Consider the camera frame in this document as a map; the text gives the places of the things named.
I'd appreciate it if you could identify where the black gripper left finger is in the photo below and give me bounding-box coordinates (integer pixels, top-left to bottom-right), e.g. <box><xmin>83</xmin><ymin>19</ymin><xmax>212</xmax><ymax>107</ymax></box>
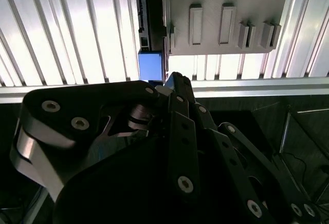
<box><xmin>10</xmin><ymin>71</ymin><xmax>201</xmax><ymax>201</ymax></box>

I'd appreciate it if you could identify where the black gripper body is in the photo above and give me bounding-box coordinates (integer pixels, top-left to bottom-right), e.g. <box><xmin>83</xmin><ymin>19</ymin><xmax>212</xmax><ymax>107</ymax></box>
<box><xmin>52</xmin><ymin>131</ymin><xmax>254</xmax><ymax>224</ymax></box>

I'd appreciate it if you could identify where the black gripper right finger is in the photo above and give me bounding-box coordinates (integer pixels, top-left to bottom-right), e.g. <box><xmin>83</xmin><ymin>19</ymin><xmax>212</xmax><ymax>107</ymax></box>
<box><xmin>191</xmin><ymin>82</ymin><xmax>322</xmax><ymax>224</ymax></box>

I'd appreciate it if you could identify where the hard disk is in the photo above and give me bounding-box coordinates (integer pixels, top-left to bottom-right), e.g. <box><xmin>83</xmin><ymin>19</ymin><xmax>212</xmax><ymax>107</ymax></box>
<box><xmin>133</xmin><ymin>0</ymin><xmax>176</xmax><ymax>91</ymax></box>

